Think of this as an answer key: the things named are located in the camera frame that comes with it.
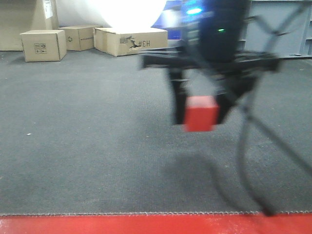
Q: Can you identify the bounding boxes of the tall cardboard box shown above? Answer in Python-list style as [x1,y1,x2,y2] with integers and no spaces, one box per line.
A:
[0,0,59,51]

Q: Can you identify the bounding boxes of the large cardboard box H3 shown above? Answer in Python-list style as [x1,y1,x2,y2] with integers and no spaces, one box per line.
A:
[93,27,168,57]

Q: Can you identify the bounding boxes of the grey metal cabinet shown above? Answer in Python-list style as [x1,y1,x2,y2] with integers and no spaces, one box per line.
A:
[239,0,312,59]

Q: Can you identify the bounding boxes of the red magnetic cube block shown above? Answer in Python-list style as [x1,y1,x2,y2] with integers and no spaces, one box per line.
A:
[183,96,219,132]

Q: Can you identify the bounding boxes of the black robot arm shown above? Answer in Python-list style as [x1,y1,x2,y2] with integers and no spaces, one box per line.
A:
[142,0,280,125]

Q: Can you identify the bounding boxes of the middle cardboard box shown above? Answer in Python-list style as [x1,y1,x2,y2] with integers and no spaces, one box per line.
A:
[58,25,102,51]

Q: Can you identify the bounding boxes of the long black cable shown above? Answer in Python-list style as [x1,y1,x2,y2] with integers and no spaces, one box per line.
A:
[241,2,312,176]

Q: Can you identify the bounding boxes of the small cardboard box front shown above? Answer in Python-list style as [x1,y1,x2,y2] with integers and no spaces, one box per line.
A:
[20,30,67,62]

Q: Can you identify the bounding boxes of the black cable with plug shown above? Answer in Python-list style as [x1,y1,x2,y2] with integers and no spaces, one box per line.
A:
[235,92,276,217]

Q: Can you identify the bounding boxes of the blue bin in background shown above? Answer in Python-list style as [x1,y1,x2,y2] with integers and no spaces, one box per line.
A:
[152,0,182,40]

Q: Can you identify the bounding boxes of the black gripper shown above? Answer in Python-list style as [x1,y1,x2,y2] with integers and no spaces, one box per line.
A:
[141,46,280,125]

